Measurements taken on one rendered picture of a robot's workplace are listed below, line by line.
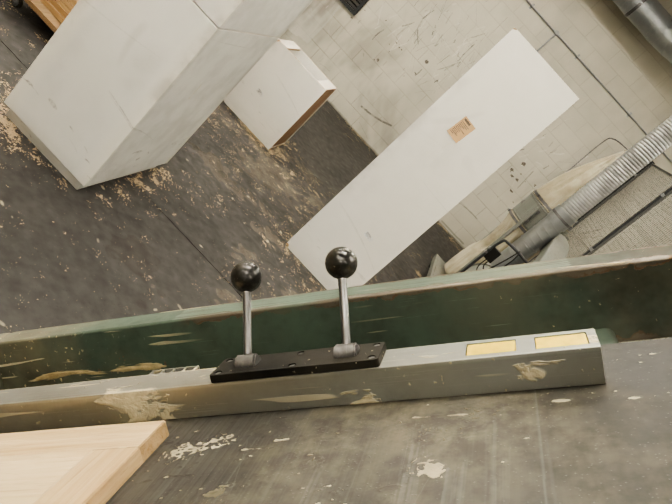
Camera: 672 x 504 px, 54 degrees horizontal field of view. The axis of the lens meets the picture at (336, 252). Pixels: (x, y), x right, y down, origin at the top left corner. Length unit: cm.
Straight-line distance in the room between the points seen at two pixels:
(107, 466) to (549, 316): 58
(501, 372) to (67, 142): 294
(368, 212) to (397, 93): 447
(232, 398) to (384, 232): 372
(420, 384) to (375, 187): 372
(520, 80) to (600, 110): 456
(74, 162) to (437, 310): 269
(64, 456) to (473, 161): 375
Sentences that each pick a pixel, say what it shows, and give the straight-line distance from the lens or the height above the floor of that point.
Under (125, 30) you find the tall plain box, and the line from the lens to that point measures 322.
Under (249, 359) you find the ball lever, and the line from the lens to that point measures 76.
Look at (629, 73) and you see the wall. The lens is 880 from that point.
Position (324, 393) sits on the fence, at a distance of 73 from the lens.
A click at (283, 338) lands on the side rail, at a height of 133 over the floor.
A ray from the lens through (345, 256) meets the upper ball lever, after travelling 74.
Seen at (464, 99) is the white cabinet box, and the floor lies 156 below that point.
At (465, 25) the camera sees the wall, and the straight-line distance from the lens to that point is 869.
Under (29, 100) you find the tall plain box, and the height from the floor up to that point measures 17.
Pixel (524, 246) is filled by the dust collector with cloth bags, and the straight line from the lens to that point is 617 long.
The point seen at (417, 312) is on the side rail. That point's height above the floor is 151.
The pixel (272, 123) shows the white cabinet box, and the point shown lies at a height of 19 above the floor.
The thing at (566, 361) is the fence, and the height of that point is 167.
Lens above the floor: 180
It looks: 20 degrees down
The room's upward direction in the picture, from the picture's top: 48 degrees clockwise
